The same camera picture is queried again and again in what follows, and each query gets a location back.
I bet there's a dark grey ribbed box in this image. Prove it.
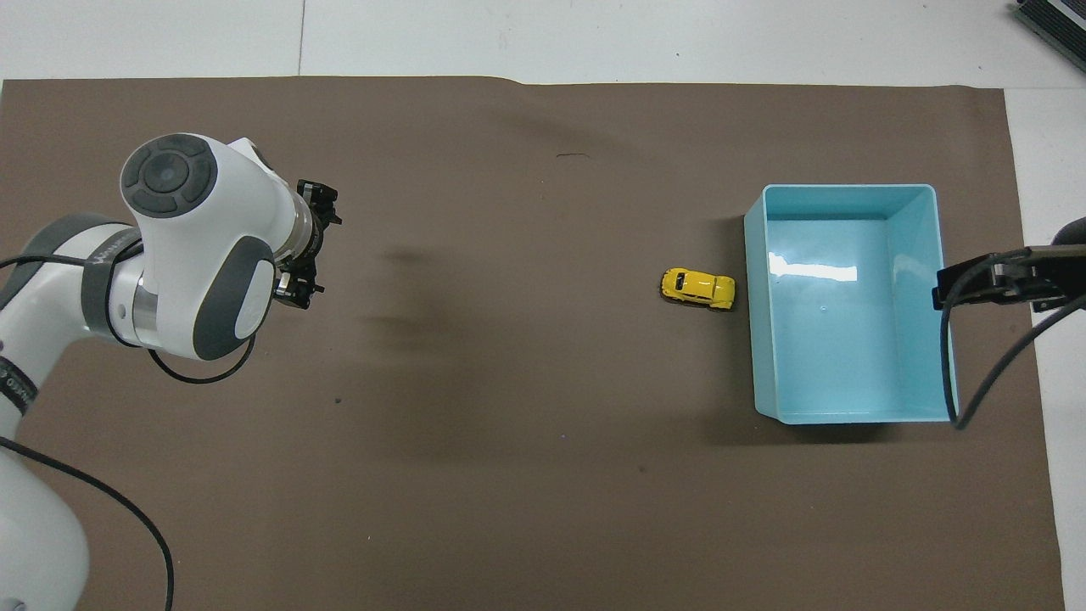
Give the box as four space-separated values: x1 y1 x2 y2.
1012 0 1086 50

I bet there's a yellow toy beetle car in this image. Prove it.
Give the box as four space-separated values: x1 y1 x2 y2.
660 266 737 313

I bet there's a light blue plastic bin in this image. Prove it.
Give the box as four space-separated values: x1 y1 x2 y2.
743 182 962 426

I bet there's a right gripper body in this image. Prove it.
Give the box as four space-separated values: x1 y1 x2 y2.
1022 217 1086 313

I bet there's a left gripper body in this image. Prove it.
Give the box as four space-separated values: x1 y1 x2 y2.
300 210 332 276

